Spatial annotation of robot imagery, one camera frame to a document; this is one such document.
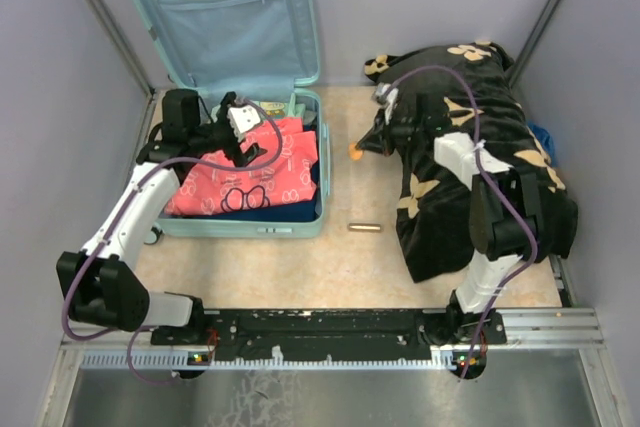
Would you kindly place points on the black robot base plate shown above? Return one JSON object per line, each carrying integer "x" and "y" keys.
{"x": 356, "y": 334}

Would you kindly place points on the aluminium frame rail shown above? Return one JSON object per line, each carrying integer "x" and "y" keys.
{"x": 553, "y": 370}

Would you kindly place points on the small orange round object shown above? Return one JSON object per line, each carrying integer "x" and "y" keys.
{"x": 354, "y": 152}

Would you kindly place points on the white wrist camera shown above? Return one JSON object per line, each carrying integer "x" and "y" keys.
{"x": 243, "y": 120}
{"x": 386, "y": 96}

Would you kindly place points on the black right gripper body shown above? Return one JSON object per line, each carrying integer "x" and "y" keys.
{"x": 398, "y": 132}

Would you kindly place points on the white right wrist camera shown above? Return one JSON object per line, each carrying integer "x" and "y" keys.
{"x": 386, "y": 96}

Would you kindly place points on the pink printed garment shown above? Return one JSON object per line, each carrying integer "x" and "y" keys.
{"x": 296, "y": 141}

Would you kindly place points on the light green cartoon cloth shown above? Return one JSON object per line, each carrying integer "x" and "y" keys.
{"x": 280, "y": 110}

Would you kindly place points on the dark blue shirt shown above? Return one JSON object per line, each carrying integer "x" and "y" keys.
{"x": 300, "y": 212}

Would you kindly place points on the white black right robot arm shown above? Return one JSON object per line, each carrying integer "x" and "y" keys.
{"x": 505, "y": 221}

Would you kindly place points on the gold cylindrical tube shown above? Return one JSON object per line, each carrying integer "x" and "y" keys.
{"x": 364, "y": 227}

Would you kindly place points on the black floral fleece blanket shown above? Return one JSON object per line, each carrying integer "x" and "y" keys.
{"x": 453, "y": 88}

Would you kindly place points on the yellow and blue garment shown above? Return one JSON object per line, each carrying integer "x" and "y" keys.
{"x": 544, "y": 138}

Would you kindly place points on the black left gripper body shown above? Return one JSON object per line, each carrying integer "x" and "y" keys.
{"x": 220, "y": 135}

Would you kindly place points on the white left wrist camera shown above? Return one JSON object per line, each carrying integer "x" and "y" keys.
{"x": 243, "y": 120}

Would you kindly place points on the white cable duct strip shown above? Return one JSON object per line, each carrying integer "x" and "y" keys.
{"x": 198, "y": 358}

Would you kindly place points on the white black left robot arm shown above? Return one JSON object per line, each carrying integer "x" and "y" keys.
{"x": 98, "y": 282}

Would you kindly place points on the light teal hardshell suitcase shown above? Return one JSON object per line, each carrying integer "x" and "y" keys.
{"x": 261, "y": 49}

